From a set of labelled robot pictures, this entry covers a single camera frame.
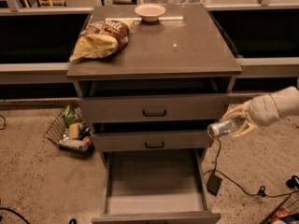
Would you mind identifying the black floor cable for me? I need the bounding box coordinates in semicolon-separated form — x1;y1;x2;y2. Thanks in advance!
203;137;292;200

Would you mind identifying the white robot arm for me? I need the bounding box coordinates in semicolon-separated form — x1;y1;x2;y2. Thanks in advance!
222;86;299;137

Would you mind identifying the grey drawer cabinet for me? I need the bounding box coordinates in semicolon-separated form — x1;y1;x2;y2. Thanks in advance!
65;3;243;224

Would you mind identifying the black wire basket left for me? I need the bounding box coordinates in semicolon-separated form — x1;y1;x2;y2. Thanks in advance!
44;111;94;157

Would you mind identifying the white bowl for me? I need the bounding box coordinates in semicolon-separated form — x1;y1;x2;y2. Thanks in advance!
135;4;165;22

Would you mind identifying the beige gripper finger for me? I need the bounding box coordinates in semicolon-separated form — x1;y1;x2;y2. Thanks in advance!
231;120;256;137
222;105;248;120

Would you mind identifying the brown yellow chips bag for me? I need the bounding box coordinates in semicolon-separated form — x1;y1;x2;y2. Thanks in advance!
69;20;134;62

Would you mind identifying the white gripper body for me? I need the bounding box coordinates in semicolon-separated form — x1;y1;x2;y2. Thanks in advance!
245;94;281;126

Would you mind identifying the silver can in basket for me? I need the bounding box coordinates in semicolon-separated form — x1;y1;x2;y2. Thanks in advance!
60;139;88;151

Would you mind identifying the yellow cheese block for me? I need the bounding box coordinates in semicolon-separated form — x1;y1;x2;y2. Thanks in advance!
69;123;79;139

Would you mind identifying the black power adapter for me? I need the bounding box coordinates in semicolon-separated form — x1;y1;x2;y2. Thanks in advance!
206;172;222;196

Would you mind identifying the black cable left floor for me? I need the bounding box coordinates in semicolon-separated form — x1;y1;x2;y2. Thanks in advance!
0;198;32;224

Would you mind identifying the bottom grey drawer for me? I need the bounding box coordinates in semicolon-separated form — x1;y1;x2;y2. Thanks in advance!
92;149;221;224

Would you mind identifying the black wire basket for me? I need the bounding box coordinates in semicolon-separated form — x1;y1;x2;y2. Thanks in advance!
259;192;299;224
44;111;94;157

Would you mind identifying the black wire basket right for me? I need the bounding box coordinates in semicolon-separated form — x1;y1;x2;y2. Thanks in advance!
259;192;299;224

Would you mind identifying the green leafy bag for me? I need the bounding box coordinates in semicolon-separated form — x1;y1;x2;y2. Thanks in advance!
62;105;78;127

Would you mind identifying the red snack package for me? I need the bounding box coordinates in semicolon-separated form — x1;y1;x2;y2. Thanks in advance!
268;208;290;224

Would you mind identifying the silver redbull can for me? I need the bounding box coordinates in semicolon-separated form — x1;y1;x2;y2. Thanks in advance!
207;119;244;139

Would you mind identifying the middle grey drawer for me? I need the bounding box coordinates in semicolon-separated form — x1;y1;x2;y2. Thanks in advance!
93;119;214;152

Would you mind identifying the top grey drawer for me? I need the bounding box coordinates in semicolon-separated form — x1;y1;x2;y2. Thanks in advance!
77;77;233;124

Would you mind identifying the grey drawer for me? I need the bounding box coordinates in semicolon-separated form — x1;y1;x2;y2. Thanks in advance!
93;119;214;152
92;149;221;224
77;77;233;124

